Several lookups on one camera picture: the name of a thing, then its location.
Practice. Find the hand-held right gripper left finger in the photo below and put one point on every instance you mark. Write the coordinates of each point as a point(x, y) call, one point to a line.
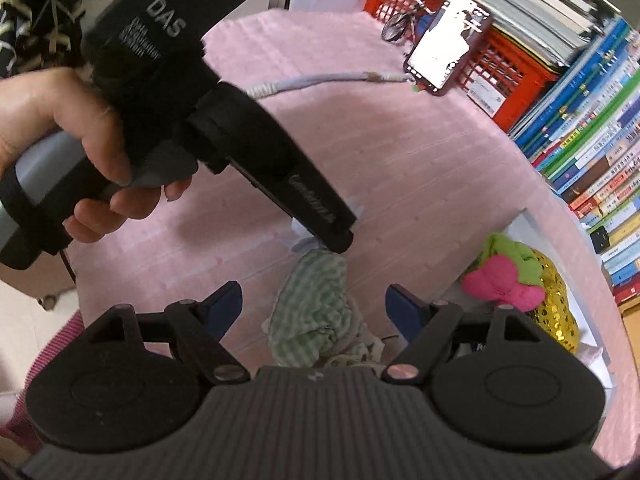
point(225, 305)

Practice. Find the gold sequin pouch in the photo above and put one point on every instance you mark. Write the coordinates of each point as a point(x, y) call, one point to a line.
point(557, 310)

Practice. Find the small bicycle model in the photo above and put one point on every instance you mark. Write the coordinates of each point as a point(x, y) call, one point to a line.
point(402, 22)

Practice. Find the pale blue soft cloth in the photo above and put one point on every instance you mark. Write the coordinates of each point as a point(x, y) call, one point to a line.
point(297, 235)

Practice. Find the dark leaf print cloth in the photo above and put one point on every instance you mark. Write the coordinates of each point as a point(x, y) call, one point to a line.
point(35, 10)

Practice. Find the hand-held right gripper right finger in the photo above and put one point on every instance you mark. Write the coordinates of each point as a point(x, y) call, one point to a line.
point(402, 307)

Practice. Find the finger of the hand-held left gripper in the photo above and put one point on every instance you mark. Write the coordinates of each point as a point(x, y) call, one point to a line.
point(315, 205)

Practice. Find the stack of worn paperback books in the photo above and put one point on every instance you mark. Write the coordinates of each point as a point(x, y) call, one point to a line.
point(540, 5)

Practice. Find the row of tall colourful books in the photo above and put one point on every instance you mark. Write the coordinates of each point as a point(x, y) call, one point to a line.
point(595, 150)

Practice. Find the smartphone in red case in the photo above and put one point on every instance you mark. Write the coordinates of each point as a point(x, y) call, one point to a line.
point(445, 45)

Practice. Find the pink striped garment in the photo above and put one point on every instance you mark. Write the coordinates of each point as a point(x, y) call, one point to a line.
point(30, 410)

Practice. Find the green and pink plush toy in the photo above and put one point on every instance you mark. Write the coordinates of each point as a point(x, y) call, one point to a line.
point(500, 280)

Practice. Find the white storage box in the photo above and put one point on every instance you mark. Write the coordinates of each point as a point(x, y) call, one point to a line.
point(595, 345)

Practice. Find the person's left hand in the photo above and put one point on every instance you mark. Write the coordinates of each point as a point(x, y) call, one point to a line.
point(45, 105)

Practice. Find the green checked cloth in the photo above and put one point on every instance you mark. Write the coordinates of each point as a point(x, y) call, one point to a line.
point(315, 305)

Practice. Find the red plastic crate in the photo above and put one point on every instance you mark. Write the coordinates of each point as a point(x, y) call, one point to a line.
point(505, 80)

